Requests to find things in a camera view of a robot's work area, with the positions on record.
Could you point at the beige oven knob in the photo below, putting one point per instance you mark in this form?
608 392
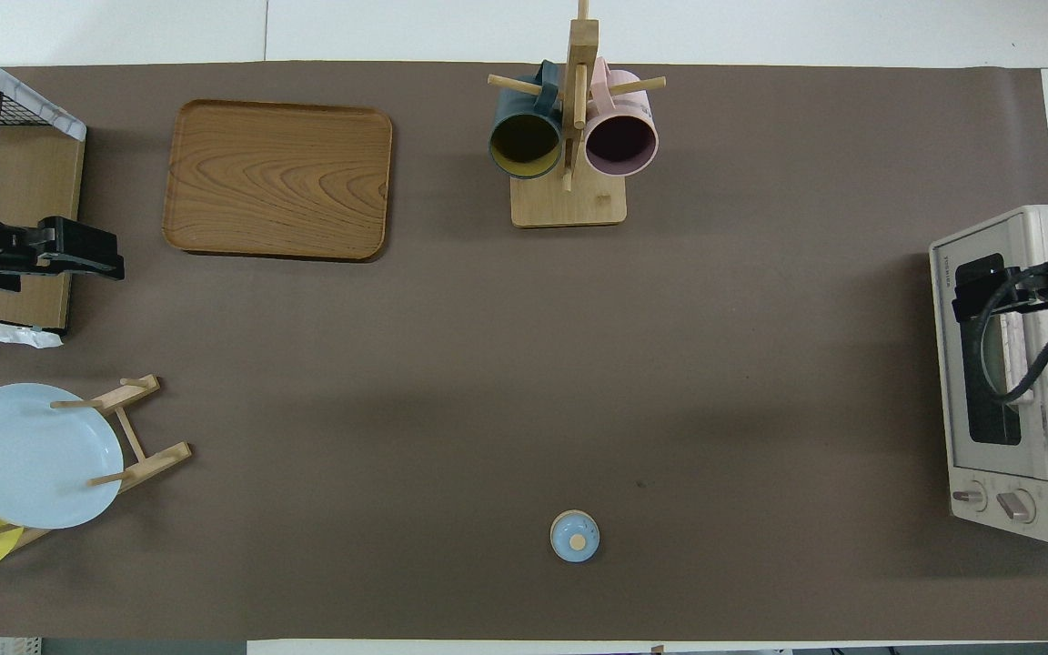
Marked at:
970 498
1017 507

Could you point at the wooden plate rack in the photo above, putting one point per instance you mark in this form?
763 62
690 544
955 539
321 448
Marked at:
156 461

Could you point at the brown table mat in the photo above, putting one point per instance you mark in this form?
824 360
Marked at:
670 364

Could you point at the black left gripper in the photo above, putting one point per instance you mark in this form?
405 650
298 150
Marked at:
78 241

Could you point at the dark teal mug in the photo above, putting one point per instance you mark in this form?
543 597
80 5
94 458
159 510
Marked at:
524 146

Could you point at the light blue plate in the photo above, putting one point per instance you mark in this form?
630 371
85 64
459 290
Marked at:
24 464

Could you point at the wooden mug tree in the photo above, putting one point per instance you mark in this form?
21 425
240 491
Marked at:
569 205

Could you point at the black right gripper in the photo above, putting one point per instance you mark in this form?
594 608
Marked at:
988 280

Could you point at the wooden shelf box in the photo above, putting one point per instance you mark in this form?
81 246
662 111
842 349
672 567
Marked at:
42 105

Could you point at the brown wooden tray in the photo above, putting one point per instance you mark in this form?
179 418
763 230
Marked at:
278 182

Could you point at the glass oven door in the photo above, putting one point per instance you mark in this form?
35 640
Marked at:
953 400

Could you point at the pink mug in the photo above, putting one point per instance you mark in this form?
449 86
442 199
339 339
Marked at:
621 146

